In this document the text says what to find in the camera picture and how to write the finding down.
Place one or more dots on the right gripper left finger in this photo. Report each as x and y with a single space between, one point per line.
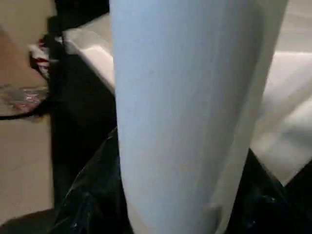
87 204

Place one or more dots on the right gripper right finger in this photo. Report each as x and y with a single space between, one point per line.
273 204

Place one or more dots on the white plastic table top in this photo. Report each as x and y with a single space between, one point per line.
292 112

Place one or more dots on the white plastic table leg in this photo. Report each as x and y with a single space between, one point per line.
195 97

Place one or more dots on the black work surface mat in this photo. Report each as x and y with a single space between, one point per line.
83 97

